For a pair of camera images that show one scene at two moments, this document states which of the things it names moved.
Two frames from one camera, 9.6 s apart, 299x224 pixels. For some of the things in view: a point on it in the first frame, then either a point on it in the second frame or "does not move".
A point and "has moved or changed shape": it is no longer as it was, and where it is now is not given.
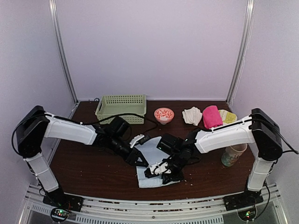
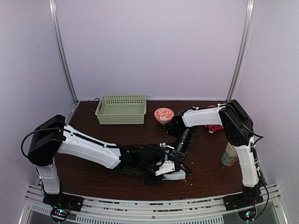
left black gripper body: [128, 159] → [144, 170]
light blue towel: [152, 155] has moved or changed shape
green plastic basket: [111, 105] does not move
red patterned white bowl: [164, 115] does not move
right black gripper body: [179, 177] → [182, 155]
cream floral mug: [231, 153] does not move
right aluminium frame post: [248, 28] does not move
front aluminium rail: [208, 210] does not move
